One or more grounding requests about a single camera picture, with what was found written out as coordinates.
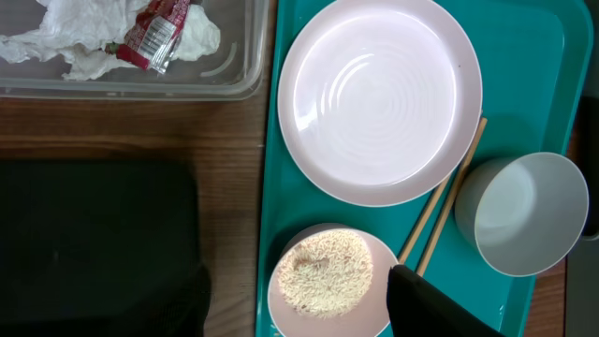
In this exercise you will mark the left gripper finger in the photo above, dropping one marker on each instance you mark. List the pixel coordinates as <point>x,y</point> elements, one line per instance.
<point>418,309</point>

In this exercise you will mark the pink bowl with rice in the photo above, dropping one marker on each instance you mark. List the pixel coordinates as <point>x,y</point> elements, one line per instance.
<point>368,318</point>

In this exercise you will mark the grey bowl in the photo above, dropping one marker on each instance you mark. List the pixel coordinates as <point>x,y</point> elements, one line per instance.
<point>523,214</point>

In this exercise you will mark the red snack wrapper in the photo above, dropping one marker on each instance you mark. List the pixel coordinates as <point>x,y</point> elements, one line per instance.
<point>151,42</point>

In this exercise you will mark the white napkin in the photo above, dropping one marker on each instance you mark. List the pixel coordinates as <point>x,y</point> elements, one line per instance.
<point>80,30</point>

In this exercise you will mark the wooden chopstick left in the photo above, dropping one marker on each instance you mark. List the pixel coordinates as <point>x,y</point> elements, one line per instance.
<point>422,221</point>

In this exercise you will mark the wooden chopstick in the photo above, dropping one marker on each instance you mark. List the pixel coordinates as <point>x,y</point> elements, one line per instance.
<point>450,199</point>
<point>422,221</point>

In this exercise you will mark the wooden chopstick right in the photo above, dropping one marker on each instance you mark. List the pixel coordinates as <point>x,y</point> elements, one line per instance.
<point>450,199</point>

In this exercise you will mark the pile of rice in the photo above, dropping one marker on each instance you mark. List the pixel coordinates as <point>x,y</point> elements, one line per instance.
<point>327,274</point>

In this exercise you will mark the large pink plate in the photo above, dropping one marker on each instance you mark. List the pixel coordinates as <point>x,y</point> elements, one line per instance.
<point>379,101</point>

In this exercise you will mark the clear plastic bin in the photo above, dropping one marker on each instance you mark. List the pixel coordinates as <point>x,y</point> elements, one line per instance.
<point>233,72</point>

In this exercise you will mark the black tray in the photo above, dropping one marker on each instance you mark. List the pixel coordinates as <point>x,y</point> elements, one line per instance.
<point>101,248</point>

